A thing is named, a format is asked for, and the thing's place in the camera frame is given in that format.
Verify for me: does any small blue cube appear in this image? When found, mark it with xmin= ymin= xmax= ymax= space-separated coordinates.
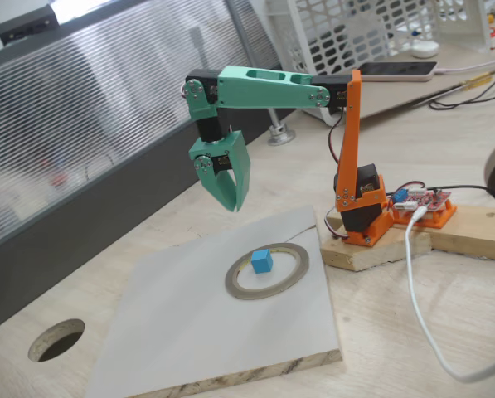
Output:
xmin=250 ymin=249 xmax=273 ymax=274

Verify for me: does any silver metal clamp foot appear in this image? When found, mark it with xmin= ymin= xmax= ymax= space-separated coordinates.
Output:
xmin=268 ymin=110 xmax=297 ymax=148

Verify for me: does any ribbed translucent desk partition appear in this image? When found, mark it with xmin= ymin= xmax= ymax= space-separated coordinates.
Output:
xmin=0 ymin=0 xmax=298 ymax=339

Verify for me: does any short pale wooden block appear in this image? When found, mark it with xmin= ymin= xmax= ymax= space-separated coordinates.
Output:
xmin=319 ymin=209 xmax=433 ymax=273

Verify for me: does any brown cardboard sheet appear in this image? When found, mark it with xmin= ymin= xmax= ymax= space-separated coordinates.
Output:
xmin=321 ymin=43 xmax=495 ymax=122

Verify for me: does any white laminated chipboard panel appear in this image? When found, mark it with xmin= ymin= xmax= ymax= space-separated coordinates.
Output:
xmin=83 ymin=204 xmax=342 ymax=398

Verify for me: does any smartphone with pink case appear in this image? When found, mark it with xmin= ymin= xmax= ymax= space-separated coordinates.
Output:
xmin=357 ymin=61 xmax=439 ymax=83

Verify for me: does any white earbuds case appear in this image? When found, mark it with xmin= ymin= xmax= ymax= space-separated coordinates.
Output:
xmin=410 ymin=41 xmax=441 ymax=59

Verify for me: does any long knotty wooden plank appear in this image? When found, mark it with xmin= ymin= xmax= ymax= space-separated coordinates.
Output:
xmin=412 ymin=202 xmax=495 ymax=263

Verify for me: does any small black box device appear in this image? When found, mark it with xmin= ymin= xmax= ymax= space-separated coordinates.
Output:
xmin=0 ymin=4 xmax=58 ymax=46

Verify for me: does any white perforated plastic basket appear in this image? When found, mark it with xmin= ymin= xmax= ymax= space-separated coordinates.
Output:
xmin=265 ymin=0 xmax=493 ymax=128

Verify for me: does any grey ring of tape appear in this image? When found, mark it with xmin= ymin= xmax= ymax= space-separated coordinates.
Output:
xmin=224 ymin=242 xmax=310 ymax=301

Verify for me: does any white USB cable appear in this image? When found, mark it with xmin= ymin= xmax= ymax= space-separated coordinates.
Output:
xmin=404 ymin=206 xmax=495 ymax=383

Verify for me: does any red controller board orange mount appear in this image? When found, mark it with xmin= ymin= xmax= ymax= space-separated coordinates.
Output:
xmin=390 ymin=185 xmax=458 ymax=230

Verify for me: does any black power cable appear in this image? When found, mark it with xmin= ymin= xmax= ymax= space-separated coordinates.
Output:
xmin=431 ymin=183 xmax=495 ymax=204

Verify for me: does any thin black looped cable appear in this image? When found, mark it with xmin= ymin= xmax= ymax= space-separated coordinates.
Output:
xmin=428 ymin=74 xmax=495 ymax=111

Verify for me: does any thin pink charging cable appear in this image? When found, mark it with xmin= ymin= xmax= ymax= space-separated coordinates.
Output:
xmin=433 ymin=56 xmax=495 ymax=76

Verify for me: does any yellow handled screwdriver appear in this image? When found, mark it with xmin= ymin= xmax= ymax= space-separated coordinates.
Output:
xmin=460 ymin=72 xmax=493 ymax=91

